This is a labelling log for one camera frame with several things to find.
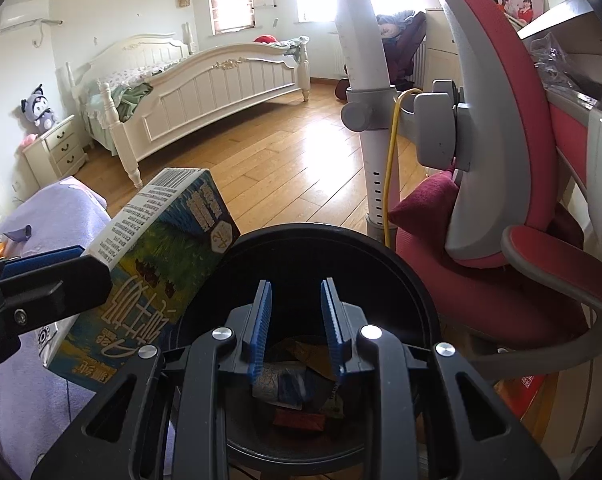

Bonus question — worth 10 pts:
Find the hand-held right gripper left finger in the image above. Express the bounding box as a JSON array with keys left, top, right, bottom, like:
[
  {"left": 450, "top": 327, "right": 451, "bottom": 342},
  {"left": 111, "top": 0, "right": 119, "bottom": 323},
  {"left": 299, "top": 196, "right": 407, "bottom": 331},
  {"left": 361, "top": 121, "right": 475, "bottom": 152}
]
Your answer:
[{"left": 31, "top": 279, "right": 275, "bottom": 480}]

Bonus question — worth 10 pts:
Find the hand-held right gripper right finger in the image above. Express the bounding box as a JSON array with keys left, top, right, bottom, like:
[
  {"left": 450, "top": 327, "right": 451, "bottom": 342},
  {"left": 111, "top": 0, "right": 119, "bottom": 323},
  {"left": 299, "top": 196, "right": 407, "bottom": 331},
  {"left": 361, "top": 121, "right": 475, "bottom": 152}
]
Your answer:
[{"left": 320, "top": 277, "right": 559, "bottom": 480}]

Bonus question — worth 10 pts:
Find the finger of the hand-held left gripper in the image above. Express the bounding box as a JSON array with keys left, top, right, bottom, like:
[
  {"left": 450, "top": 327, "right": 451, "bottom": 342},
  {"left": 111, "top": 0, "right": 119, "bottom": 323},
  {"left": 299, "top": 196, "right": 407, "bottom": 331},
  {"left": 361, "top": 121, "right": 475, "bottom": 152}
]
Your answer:
[
  {"left": 0, "top": 246, "right": 86, "bottom": 287},
  {"left": 0, "top": 258, "right": 113, "bottom": 372}
]

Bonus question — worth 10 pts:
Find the black round trash bin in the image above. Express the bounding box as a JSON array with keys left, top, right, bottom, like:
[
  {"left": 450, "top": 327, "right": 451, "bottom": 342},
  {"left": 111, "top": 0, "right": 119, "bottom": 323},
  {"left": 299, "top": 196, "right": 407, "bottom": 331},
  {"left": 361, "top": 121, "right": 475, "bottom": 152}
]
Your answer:
[{"left": 168, "top": 225, "right": 440, "bottom": 467}]

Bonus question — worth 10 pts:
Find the green and blue milk carton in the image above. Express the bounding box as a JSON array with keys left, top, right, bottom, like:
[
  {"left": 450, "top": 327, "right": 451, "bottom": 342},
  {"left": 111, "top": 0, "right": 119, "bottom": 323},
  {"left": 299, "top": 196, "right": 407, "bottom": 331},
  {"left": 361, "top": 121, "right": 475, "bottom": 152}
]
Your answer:
[{"left": 46, "top": 167, "right": 242, "bottom": 392}]

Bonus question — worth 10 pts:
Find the purple blanket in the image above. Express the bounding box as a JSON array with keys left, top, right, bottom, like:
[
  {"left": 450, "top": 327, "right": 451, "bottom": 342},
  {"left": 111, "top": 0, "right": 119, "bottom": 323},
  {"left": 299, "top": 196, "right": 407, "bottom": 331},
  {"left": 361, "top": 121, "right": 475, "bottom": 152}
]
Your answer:
[{"left": 0, "top": 176, "right": 112, "bottom": 480}]

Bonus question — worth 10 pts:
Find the pile of discarded wrappers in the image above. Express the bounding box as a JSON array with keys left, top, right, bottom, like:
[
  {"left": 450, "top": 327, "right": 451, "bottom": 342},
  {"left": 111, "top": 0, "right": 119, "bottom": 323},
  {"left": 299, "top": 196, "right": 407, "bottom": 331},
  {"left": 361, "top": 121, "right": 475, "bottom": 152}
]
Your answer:
[{"left": 251, "top": 337, "right": 349, "bottom": 433}]

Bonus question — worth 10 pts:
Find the red snack packet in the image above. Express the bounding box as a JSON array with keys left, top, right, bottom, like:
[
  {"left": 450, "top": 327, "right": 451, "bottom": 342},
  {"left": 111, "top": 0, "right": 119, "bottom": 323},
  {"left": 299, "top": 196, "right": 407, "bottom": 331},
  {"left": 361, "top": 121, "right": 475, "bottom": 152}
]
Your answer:
[{"left": 273, "top": 408, "right": 327, "bottom": 432}]

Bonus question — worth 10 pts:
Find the cream nightstand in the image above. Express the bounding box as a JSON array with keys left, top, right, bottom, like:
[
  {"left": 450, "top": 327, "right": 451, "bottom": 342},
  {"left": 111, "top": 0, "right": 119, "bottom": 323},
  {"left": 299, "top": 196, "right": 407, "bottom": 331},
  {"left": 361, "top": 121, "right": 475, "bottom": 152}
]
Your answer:
[{"left": 22, "top": 115, "right": 90, "bottom": 192}]

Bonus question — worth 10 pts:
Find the purple plush toy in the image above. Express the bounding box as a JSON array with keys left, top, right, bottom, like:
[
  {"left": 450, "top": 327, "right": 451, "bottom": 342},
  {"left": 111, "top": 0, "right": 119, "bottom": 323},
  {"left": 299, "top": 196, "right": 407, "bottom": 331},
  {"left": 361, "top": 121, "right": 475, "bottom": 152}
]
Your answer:
[{"left": 21, "top": 85, "right": 59, "bottom": 134}]

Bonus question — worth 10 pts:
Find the dark red cushion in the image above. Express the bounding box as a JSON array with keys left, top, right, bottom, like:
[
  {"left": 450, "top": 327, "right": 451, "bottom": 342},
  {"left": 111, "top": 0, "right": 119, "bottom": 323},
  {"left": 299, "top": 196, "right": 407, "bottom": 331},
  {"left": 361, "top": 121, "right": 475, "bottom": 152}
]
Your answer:
[{"left": 388, "top": 170, "right": 463, "bottom": 242}]

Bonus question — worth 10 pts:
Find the green cloth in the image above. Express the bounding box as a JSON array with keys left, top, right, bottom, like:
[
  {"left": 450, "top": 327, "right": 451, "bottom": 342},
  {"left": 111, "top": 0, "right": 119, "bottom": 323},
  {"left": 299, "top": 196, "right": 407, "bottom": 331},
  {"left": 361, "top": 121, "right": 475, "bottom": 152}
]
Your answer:
[{"left": 112, "top": 82, "right": 154, "bottom": 121}]

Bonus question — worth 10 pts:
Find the orange box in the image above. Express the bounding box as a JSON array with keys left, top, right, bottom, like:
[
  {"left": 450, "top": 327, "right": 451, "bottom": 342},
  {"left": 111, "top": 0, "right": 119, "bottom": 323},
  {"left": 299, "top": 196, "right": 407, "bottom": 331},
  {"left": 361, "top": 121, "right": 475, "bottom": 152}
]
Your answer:
[{"left": 494, "top": 375, "right": 549, "bottom": 423}]

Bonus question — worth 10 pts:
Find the white wooden bed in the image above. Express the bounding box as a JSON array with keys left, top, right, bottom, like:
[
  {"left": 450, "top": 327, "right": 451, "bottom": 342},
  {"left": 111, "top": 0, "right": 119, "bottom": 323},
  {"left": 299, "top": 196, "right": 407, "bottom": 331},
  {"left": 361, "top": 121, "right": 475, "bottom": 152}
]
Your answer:
[{"left": 63, "top": 32, "right": 312, "bottom": 189}]

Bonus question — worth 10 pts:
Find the white air conditioner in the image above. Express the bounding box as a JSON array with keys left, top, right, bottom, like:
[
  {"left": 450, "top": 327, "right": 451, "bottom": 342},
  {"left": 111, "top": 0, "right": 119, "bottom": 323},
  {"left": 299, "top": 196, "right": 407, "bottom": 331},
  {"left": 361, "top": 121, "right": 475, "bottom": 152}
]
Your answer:
[{"left": 0, "top": 0, "right": 62, "bottom": 37}]

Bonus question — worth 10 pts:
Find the pink and grey chair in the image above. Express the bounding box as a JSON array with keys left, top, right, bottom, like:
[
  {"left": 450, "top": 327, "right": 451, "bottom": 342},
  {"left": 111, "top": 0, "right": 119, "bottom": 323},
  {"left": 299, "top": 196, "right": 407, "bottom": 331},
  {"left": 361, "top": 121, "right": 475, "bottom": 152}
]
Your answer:
[{"left": 388, "top": 0, "right": 602, "bottom": 377}]

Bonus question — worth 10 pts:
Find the white adjustable pole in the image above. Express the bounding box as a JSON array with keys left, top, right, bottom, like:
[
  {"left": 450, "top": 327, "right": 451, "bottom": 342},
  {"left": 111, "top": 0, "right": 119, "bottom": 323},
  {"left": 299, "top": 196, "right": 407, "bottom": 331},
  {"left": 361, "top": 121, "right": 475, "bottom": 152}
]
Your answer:
[{"left": 292, "top": 0, "right": 398, "bottom": 248}]

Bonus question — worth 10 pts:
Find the white cabinet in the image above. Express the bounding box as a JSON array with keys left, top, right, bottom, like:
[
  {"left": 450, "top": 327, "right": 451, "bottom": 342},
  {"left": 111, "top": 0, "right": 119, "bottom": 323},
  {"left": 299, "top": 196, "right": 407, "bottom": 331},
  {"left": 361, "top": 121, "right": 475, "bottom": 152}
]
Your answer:
[{"left": 423, "top": 7, "right": 458, "bottom": 92}]

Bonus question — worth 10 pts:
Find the pile of clothes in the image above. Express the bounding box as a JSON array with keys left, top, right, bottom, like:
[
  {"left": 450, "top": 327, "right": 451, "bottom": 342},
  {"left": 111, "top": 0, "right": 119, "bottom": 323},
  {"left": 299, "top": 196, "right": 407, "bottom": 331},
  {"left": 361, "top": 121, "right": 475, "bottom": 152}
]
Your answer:
[{"left": 376, "top": 7, "right": 428, "bottom": 87}]

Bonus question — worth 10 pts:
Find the pink and white desk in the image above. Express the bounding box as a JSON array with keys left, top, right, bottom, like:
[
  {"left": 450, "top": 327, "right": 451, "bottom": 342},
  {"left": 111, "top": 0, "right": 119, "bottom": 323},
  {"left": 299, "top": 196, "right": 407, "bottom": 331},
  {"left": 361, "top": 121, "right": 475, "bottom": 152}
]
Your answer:
[{"left": 516, "top": 0, "right": 602, "bottom": 311}]

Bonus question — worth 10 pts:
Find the clear plastic bag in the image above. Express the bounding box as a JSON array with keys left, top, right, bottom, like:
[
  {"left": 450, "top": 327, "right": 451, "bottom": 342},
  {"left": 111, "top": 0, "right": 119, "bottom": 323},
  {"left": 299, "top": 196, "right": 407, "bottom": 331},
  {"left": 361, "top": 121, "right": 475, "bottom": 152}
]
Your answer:
[{"left": 528, "top": 32, "right": 602, "bottom": 93}]

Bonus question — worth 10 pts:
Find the yellow cable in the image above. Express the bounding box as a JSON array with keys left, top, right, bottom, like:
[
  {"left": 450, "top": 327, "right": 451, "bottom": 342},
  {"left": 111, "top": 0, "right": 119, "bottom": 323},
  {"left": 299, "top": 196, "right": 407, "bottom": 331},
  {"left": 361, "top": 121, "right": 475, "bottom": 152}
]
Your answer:
[{"left": 380, "top": 88, "right": 425, "bottom": 252}]

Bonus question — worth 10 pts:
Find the wall poster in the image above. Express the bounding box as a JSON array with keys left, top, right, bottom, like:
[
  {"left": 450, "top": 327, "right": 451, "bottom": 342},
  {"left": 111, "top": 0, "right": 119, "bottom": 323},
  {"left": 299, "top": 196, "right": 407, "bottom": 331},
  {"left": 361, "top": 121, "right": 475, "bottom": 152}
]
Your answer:
[{"left": 493, "top": 0, "right": 550, "bottom": 27}]

